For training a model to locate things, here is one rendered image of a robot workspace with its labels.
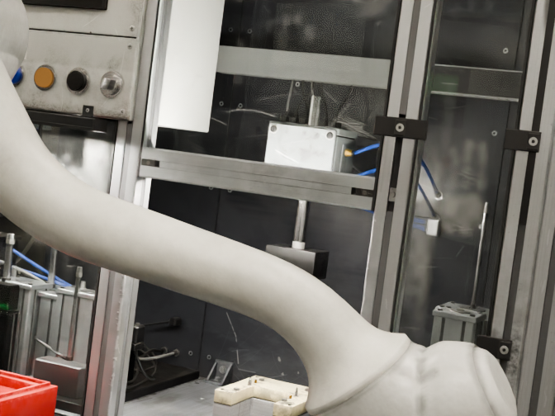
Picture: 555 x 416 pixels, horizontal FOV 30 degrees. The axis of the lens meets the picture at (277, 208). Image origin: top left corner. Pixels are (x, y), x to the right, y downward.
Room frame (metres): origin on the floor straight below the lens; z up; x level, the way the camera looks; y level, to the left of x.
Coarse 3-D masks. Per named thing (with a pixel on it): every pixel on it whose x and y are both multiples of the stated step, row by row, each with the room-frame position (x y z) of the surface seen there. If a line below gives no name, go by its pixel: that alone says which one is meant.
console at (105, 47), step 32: (32, 0) 1.59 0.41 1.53; (64, 0) 1.57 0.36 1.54; (96, 0) 1.55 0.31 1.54; (128, 0) 1.54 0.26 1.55; (32, 32) 1.60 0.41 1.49; (64, 32) 1.58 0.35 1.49; (96, 32) 1.56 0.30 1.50; (128, 32) 1.54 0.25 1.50; (32, 64) 1.60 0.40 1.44; (64, 64) 1.58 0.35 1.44; (96, 64) 1.56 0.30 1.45; (128, 64) 1.53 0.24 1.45; (32, 96) 1.60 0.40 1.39; (64, 96) 1.58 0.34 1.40; (96, 96) 1.55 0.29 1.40; (128, 96) 1.53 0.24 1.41
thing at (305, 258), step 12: (300, 204) 1.64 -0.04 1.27; (300, 216) 1.64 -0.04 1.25; (300, 228) 1.64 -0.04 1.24; (300, 240) 1.64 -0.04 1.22; (276, 252) 1.63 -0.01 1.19; (288, 252) 1.62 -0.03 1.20; (300, 252) 1.62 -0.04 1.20; (312, 252) 1.61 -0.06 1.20; (324, 252) 1.64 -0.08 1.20; (300, 264) 1.62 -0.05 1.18; (312, 264) 1.61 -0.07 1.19; (324, 264) 1.65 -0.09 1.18; (324, 276) 1.65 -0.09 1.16
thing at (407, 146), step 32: (416, 64) 1.37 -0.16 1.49; (416, 96) 1.37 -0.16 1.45; (384, 160) 1.38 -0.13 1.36; (128, 192) 1.54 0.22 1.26; (384, 192) 1.38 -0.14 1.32; (384, 224) 1.38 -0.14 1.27; (128, 288) 1.54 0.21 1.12; (384, 288) 1.37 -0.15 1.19; (96, 320) 1.55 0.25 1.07; (384, 320) 1.37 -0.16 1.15; (96, 352) 1.54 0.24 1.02; (128, 352) 1.57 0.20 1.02; (96, 384) 1.54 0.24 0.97
